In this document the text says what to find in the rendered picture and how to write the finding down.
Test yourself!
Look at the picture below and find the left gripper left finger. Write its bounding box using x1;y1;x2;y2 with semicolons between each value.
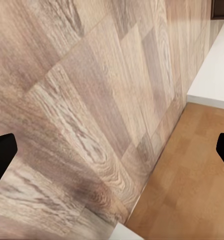
0;133;18;180

